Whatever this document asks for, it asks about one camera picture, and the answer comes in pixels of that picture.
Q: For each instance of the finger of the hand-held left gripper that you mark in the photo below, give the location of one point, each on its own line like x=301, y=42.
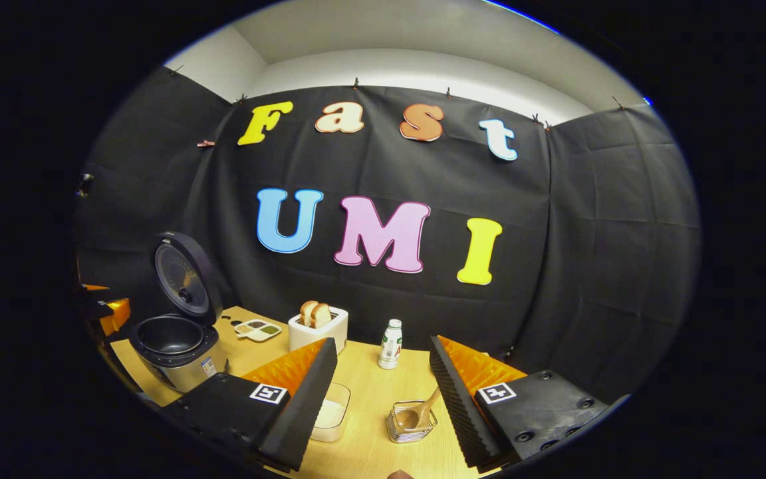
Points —
x=117, y=316
x=94, y=293

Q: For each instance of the silver black rice cooker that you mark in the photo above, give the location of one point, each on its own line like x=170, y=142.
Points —
x=170, y=339

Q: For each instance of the white milk bottle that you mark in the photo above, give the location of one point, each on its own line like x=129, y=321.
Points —
x=389, y=346

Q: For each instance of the wooden spoon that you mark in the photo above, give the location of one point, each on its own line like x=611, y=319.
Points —
x=413, y=416

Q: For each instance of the black backdrop cloth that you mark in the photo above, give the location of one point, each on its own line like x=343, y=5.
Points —
x=589, y=233

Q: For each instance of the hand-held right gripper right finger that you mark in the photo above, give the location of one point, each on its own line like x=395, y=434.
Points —
x=456, y=406

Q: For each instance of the white toaster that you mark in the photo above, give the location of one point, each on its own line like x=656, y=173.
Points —
x=310, y=339

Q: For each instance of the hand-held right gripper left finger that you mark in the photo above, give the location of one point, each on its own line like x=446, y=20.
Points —
x=306, y=406

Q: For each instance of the white rice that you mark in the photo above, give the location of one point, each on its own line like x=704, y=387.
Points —
x=331, y=414

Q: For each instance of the toasted bread slice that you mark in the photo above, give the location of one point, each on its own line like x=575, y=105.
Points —
x=322, y=316
x=306, y=313

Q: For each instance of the clear plastic rice box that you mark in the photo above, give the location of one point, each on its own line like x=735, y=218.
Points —
x=340, y=392

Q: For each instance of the white divided seasoning dish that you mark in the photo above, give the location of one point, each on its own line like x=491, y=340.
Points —
x=258, y=330

